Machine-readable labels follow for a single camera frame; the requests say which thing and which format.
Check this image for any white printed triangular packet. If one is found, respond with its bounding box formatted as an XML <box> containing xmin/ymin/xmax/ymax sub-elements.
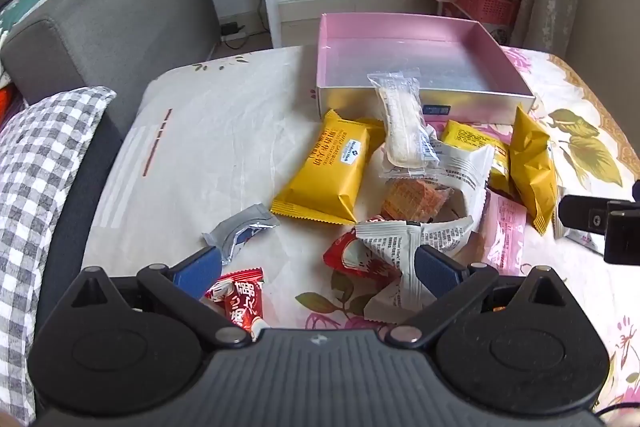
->
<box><xmin>419</xmin><ymin>215</ymin><xmax>475</xmax><ymax>260</ymax></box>
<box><xmin>355</xmin><ymin>215</ymin><xmax>437</xmax><ymax>325</ymax></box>

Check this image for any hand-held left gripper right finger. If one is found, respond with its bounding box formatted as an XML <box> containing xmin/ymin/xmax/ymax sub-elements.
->
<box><xmin>384</xmin><ymin>244</ymin><xmax>573</xmax><ymax>350</ymax></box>

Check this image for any red snack packet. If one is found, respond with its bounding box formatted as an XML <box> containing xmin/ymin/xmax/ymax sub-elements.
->
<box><xmin>323</xmin><ymin>229</ymin><xmax>403</xmax><ymax>280</ymax></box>
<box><xmin>204</xmin><ymin>268</ymin><xmax>267</xmax><ymax>344</ymax></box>

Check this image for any floral blanket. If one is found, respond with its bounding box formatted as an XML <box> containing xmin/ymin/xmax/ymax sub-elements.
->
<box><xmin>82</xmin><ymin>44</ymin><xmax>640</xmax><ymax>418</ymax></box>

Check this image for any red plastic basket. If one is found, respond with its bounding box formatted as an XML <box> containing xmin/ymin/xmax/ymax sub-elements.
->
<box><xmin>454</xmin><ymin>0</ymin><xmax>522</xmax><ymax>26</ymax></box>

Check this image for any small silver printed packet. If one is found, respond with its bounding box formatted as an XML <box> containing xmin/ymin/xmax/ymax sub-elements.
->
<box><xmin>554</xmin><ymin>202</ymin><xmax>606</xmax><ymax>256</ymax></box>

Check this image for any grey checkered pillow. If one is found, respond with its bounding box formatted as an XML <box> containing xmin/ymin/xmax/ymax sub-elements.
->
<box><xmin>0</xmin><ymin>87</ymin><xmax>117</xmax><ymax>423</ymax></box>

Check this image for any clear rice cracker packet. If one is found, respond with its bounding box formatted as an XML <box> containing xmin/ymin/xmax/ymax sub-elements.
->
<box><xmin>367</xmin><ymin>68</ymin><xmax>442</xmax><ymax>180</ymax></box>

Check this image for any plain yellow snack packet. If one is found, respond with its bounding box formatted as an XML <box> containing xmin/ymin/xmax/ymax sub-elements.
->
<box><xmin>509</xmin><ymin>104</ymin><xmax>559</xmax><ymax>236</ymax></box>

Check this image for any large yellow snack packet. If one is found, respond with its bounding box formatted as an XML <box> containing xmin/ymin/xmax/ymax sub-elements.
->
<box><xmin>270</xmin><ymin>109</ymin><xmax>387</xmax><ymax>226</ymax></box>

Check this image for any matte silver snack packet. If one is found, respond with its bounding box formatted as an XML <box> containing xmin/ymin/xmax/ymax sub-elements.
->
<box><xmin>201</xmin><ymin>203</ymin><xmax>281</xmax><ymax>265</ymax></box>

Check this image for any white packet with orange wafers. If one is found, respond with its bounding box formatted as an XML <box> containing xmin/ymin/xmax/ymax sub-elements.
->
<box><xmin>381</xmin><ymin>142</ymin><xmax>496</xmax><ymax>233</ymax></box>

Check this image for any pink cardboard box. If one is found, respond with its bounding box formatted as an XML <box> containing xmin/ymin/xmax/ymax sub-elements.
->
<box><xmin>315</xmin><ymin>13</ymin><xmax>537</xmax><ymax>126</ymax></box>

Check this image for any glossy yellow snack packet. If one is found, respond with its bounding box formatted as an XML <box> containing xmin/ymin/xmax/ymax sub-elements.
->
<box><xmin>440</xmin><ymin>119</ymin><xmax>512</xmax><ymax>196</ymax></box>

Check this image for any grey sofa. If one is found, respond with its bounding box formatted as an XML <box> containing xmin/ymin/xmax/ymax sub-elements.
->
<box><xmin>0</xmin><ymin>0</ymin><xmax>221</xmax><ymax>138</ymax></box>

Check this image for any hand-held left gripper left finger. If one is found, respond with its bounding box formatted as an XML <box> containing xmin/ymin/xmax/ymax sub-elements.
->
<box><xmin>65</xmin><ymin>246</ymin><xmax>252</xmax><ymax>350</ymax></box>

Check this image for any pink snack packet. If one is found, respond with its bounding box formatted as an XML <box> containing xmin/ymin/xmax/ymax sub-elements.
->
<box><xmin>470</xmin><ymin>192</ymin><xmax>529</xmax><ymax>278</ymax></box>

